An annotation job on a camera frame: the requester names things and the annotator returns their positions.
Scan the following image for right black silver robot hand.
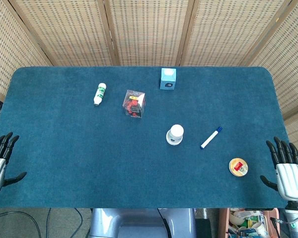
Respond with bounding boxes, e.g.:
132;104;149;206
260;136;298;201

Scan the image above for white paper cup blue flower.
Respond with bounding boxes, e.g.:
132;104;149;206
166;124;184;143

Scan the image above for round tin red label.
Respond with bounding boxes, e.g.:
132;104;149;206
228;157;249;177

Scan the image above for crate of assorted items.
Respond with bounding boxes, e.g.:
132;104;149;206
218;208;281;238

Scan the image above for white marker blue cap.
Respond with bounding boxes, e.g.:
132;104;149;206
200;126;224;150

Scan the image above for blue carpet table mat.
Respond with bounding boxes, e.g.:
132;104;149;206
0;66;298;209

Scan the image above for woven bamboo screen panel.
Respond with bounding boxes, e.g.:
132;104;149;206
104;0;196;67
0;0;53;100
248;0;298;172
181;0;293;67
8;0;120;67

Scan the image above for white bottle green label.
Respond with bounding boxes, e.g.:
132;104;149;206
93;83;107;107

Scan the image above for silver-blue robot torso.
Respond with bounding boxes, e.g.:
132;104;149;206
88;208;197;238

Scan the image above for clear box red contents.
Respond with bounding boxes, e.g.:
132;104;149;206
122;89;147;119

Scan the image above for light blue carton box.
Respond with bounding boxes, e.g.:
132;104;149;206
159;67;177;91

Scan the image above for left hand black cable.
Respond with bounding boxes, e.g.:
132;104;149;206
0;210;42;238

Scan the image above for hand black cable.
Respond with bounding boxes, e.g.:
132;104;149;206
270;212;298;238
0;210;42;238

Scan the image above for right hand black cable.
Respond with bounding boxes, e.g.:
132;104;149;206
270;212;298;238

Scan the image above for dark floor cable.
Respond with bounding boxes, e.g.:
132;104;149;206
45;208;52;238
74;208;84;225

